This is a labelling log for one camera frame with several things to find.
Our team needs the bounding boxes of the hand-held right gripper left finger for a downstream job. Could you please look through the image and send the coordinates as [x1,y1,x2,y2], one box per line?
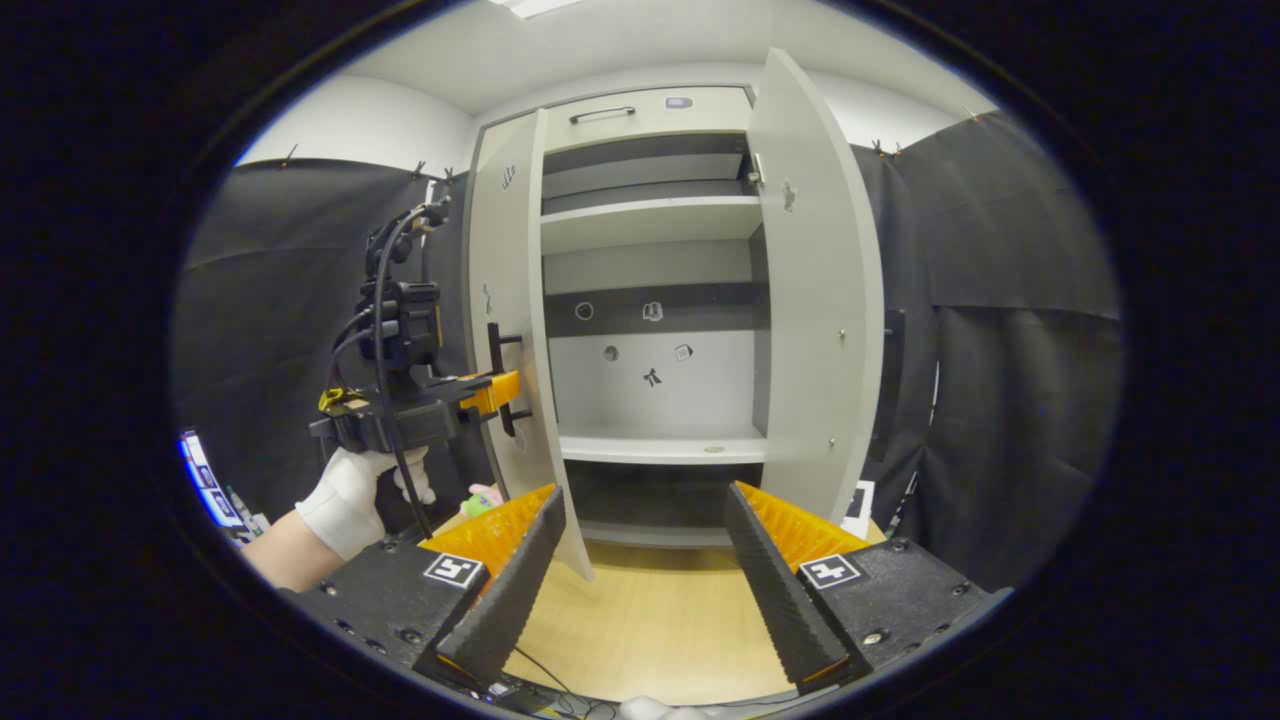
[285,484,568,691]

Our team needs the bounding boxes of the beige double-door shoe cabinet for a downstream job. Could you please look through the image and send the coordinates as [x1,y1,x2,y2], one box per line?
[462,47,891,581]

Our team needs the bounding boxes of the beige cabinet drawer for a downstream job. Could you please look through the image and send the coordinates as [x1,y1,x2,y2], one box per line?
[545,86,753,153]

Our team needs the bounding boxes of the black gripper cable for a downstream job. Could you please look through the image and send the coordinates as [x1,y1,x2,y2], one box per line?
[372,203,446,543]

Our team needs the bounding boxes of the black backdrop cloth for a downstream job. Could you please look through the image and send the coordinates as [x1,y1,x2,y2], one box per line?
[172,110,1123,591]

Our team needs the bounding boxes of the beige shoe cabinet door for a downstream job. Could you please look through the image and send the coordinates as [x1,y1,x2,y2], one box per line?
[745,47,907,526]
[466,108,596,581]

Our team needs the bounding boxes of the computer screen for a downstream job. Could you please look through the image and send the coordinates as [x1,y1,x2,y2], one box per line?
[178,430,246,531]

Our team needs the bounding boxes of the white printed boards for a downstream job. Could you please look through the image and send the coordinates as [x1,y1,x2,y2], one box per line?
[840,480,877,541]

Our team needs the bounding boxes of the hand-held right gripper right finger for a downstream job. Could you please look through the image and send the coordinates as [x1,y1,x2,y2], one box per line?
[724,481,1011,701]

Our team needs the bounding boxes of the white cabinet shelf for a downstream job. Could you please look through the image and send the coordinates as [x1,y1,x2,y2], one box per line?
[558,425,769,466]
[540,195,766,256]

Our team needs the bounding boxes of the thin black cable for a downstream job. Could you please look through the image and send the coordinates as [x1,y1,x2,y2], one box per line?
[495,645,626,720]

